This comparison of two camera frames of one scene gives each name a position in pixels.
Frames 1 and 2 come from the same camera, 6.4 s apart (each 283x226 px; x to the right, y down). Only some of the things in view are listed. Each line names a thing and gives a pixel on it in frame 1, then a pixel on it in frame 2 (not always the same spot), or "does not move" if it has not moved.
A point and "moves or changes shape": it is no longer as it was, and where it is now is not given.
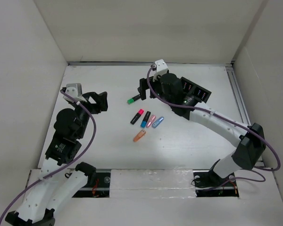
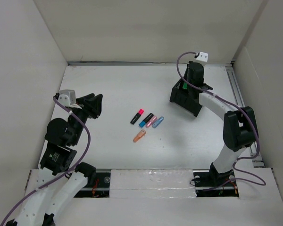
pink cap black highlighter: [140, 112] does not move
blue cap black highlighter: [145, 119] moves or changes shape
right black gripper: [144, 85] to [187, 69]
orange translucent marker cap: [139, 135] does not move
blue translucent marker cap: [155, 125] does not move
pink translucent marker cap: [151, 120] does not move
